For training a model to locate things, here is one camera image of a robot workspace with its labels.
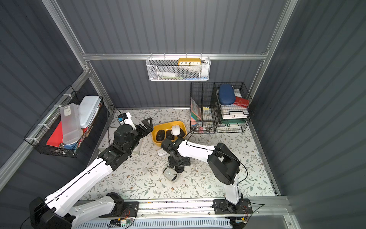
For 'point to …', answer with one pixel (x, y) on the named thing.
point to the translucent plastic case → (71, 130)
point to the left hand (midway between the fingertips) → (146, 121)
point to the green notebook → (228, 121)
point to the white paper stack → (233, 111)
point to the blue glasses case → (226, 94)
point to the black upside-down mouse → (182, 133)
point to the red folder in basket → (56, 138)
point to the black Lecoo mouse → (160, 135)
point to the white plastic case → (87, 109)
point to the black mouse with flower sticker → (169, 135)
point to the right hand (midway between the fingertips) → (179, 164)
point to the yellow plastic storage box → (166, 126)
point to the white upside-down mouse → (161, 152)
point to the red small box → (243, 102)
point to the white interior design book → (108, 139)
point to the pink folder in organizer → (195, 112)
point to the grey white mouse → (171, 174)
